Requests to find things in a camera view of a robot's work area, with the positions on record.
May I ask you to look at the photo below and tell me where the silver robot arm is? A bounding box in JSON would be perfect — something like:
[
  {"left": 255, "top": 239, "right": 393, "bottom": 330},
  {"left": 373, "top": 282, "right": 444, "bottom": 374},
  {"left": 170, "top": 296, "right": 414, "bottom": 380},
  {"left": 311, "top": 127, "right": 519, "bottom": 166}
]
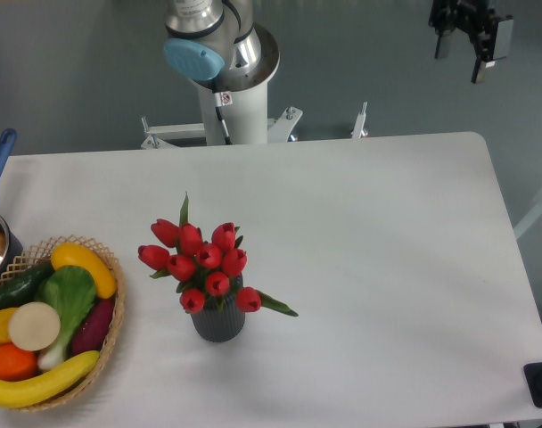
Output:
[{"left": 163, "top": 1, "right": 513, "bottom": 92}]

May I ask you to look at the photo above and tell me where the white round radish slice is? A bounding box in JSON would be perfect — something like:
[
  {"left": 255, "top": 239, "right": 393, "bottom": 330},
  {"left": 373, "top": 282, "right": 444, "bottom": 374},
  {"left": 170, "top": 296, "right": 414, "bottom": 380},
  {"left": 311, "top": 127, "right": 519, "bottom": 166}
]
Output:
[{"left": 8, "top": 301, "right": 61, "bottom": 351}]

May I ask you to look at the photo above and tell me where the orange fruit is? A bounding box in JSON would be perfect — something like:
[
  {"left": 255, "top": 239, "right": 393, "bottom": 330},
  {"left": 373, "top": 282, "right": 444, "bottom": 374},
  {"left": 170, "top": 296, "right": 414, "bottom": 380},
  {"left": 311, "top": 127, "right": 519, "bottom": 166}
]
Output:
[{"left": 0, "top": 343, "right": 37, "bottom": 382}]

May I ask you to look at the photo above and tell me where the dark grey ribbed vase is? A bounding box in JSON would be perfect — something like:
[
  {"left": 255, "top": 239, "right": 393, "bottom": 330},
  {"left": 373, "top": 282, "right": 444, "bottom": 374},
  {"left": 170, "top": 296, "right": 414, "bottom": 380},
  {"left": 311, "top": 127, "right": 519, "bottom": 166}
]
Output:
[{"left": 191, "top": 275, "right": 245, "bottom": 342}]

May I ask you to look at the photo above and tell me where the yellow banana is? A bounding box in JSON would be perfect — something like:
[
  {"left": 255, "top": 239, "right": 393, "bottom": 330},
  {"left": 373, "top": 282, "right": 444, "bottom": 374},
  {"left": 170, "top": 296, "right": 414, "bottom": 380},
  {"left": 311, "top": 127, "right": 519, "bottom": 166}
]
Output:
[{"left": 0, "top": 350, "right": 100, "bottom": 409}]

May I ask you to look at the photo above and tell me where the purple sweet potato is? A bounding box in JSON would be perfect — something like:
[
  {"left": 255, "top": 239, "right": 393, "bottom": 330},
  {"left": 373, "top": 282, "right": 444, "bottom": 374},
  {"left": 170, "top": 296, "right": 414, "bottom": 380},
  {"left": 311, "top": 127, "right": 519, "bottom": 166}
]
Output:
[{"left": 70, "top": 299, "right": 114, "bottom": 356}]

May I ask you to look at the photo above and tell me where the green bok choy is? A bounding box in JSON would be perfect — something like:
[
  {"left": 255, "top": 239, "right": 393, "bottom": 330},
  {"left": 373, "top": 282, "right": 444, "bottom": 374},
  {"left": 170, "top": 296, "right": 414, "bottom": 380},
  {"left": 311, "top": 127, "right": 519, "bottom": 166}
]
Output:
[{"left": 35, "top": 266, "right": 96, "bottom": 372}]

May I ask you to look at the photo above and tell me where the red tulip bouquet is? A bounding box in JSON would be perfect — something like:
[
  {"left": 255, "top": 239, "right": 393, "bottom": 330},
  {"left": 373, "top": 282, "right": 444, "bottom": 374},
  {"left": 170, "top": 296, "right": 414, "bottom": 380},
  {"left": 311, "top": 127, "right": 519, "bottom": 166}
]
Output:
[{"left": 137, "top": 196, "right": 298, "bottom": 317}]

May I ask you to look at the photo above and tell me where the green cucumber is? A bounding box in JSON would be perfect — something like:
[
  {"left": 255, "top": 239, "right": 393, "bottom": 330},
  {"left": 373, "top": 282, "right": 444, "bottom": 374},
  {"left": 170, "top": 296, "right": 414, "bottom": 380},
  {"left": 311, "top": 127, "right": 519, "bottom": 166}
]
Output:
[{"left": 0, "top": 260, "right": 54, "bottom": 310}]

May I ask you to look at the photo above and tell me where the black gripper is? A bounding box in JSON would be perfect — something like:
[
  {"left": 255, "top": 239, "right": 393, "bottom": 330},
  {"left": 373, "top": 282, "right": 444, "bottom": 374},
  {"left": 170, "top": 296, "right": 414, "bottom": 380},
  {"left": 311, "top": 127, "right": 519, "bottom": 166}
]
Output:
[{"left": 428, "top": 0, "right": 513, "bottom": 84}]

